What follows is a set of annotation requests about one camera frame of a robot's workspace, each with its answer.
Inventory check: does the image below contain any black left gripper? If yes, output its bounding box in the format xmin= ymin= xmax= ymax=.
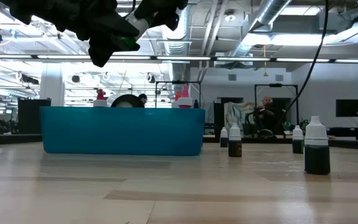
xmin=0 ymin=0 xmax=141 ymax=68

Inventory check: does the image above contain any green food colouring bottle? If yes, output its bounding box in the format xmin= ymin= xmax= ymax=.
xmin=116 ymin=12 xmax=155 ymax=52

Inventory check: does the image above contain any red food colouring bottle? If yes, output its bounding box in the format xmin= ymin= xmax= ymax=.
xmin=93 ymin=88 xmax=108 ymax=108

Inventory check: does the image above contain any orange food colouring bottle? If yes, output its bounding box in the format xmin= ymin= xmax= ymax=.
xmin=172 ymin=90 xmax=181 ymax=109

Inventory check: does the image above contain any pink food colouring bottle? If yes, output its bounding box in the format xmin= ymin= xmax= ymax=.
xmin=177 ymin=84 xmax=193 ymax=110

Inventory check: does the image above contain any small white-capped dropper bottle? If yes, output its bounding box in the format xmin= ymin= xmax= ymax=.
xmin=228 ymin=122 xmax=242 ymax=158
xmin=291 ymin=124 xmax=305 ymax=155
xmin=304 ymin=115 xmax=331 ymax=176
xmin=219 ymin=126 xmax=229 ymax=148

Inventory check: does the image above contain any white cylinder lamp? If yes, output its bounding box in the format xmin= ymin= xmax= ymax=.
xmin=106 ymin=93 xmax=145 ymax=108

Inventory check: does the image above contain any blue plastic tray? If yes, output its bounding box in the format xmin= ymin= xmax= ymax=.
xmin=39 ymin=106 xmax=206 ymax=157

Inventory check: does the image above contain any black cabinet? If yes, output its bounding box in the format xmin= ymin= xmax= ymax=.
xmin=17 ymin=98 xmax=52 ymax=135

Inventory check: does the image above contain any draped pale cloth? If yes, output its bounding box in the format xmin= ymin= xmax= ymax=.
xmin=224 ymin=101 xmax=256 ymax=131

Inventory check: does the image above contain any person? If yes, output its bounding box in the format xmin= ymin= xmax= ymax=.
xmin=253 ymin=95 xmax=281 ymax=138

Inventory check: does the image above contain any silver spiral ceiling duct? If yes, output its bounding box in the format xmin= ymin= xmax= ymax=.
xmin=228 ymin=0 xmax=293 ymax=58
xmin=155 ymin=0 xmax=195 ymax=83

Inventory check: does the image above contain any black background frame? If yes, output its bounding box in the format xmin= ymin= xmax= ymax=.
xmin=155 ymin=80 xmax=202 ymax=109
xmin=254 ymin=83 xmax=300 ymax=125

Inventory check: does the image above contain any black aluminium table frame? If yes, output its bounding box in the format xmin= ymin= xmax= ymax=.
xmin=0 ymin=133 xmax=358 ymax=151

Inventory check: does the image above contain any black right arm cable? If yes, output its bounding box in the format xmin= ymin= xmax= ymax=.
xmin=277 ymin=0 xmax=331 ymax=127

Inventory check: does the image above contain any black wall monitor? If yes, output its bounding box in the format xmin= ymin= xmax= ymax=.
xmin=336 ymin=99 xmax=358 ymax=118

